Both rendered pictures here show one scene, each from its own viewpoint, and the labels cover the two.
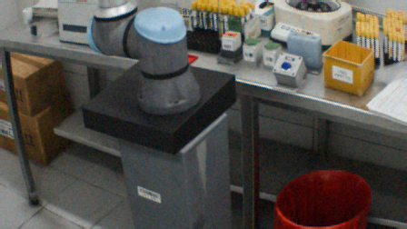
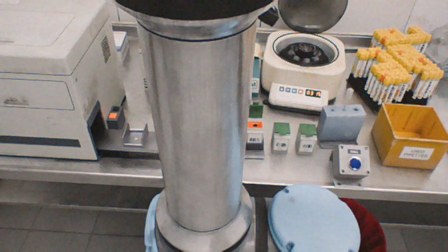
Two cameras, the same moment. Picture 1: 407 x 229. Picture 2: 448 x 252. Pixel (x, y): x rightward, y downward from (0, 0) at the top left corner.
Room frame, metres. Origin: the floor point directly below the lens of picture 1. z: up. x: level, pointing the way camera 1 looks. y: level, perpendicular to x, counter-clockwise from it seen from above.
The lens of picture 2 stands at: (1.40, 0.32, 1.54)
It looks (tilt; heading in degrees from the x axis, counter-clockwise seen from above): 42 degrees down; 328
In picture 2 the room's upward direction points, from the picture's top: 2 degrees clockwise
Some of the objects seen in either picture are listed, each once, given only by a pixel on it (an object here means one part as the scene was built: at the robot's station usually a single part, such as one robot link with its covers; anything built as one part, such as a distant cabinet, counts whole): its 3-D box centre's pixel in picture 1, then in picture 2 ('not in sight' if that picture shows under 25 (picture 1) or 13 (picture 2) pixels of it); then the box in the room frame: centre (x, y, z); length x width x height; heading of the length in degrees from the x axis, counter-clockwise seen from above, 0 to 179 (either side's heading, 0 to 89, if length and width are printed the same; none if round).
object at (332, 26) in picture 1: (312, 19); (301, 68); (2.07, -0.38, 0.94); 0.30 x 0.24 x 0.12; 137
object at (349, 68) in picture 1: (350, 67); (407, 136); (1.71, -0.43, 0.92); 0.13 x 0.13 x 0.10; 54
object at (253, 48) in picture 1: (253, 51); (280, 137); (1.88, -0.15, 0.91); 0.05 x 0.04 x 0.07; 146
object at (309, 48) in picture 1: (304, 51); (339, 125); (1.83, -0.31, 0.92); 0.10 x 0.07 x 0.10; 63
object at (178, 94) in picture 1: (166, 80); not in sight; (1.56, 0.08, 0.99); 0.15 x 0.15 x 0.10
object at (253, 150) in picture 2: (232, 52); (253, 141); (1.92, -0.10, 0.89); 0.09 x 0.05 x 0.04; 149
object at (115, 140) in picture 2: not in sight; (127, 137); (2.06, 0.19, 0.92); 0.21 x 0.07 x 0.05; 56
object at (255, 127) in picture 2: (232, 44); (254, 133); (1.92, -0.10, 0.92); 0.05 x 0.04 x 0.06; 149
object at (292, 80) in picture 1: (292, 67); (349, 157); (1.74, -0.25, 0.92); 0.13 x 0.07 x 0.08; 146
